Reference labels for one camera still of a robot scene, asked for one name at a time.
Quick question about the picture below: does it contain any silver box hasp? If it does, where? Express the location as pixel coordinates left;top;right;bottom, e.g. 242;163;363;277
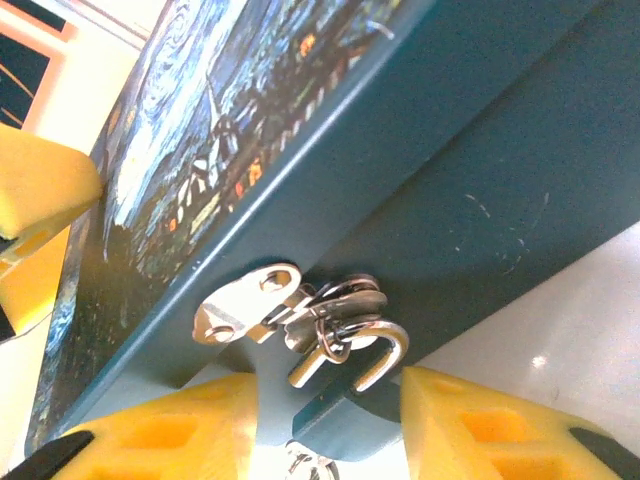
191;262;390;347

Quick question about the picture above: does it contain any small blue padlock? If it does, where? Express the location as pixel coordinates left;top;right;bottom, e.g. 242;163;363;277
254;322;410;464

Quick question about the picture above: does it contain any thin silver key ring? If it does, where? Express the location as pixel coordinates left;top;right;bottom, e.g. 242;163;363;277
312;299;354;364

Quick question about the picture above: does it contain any starry night tin box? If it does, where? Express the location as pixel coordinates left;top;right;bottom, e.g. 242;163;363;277
24;0;640;451

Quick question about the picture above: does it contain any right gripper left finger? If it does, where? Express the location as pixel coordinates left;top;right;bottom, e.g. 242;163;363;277
19;373;260;480

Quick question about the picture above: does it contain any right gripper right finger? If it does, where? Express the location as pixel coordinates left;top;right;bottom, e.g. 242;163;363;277
399;364;640;480

